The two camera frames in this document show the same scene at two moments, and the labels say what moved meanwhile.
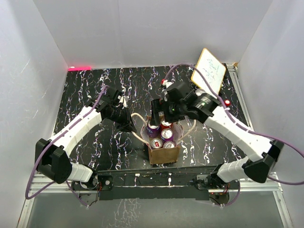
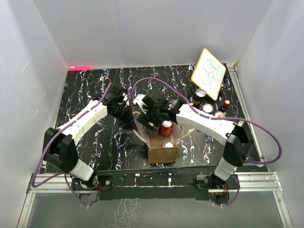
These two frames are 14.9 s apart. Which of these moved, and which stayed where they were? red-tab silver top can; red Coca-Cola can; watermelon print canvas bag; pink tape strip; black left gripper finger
Moved: red-tab silver top can
Stayed: red Coca-Cola can; black left gripper finger; pink tape strip; watermelon print canvas bag
